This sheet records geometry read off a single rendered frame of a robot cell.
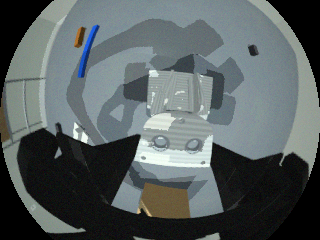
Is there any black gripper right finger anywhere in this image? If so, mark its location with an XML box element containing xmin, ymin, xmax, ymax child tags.
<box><xmin>209</xmin><ymin>143</ymin><xmax>284</xmax><ymax>212</ymax></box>

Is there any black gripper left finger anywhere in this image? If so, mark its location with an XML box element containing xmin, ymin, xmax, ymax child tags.
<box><xmin>56</xmin><ymin>132</ymin><xmax>140</xmax><ymax>205</ymax></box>

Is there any blue long flat bar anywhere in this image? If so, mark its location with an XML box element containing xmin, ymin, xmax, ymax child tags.
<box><xmin>77</xmin><ymin>25</ymin><xmax>99</xmax><ymax>79</ymax></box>

